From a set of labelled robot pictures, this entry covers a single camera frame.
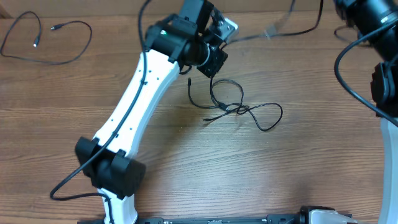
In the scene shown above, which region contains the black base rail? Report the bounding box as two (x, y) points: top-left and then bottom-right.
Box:
(77, 205), (355, 224)

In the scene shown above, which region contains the short black usb cable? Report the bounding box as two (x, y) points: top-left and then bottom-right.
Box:
(0, 11), (93, 66)

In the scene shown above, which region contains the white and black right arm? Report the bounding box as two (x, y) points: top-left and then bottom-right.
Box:
(333, 0), (397, 223)

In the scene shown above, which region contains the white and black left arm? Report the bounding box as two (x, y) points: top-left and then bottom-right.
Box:
(75, 1), (238, 223)

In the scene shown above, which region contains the black cable bundle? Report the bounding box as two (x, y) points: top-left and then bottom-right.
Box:
(187, 77), (284, 132)

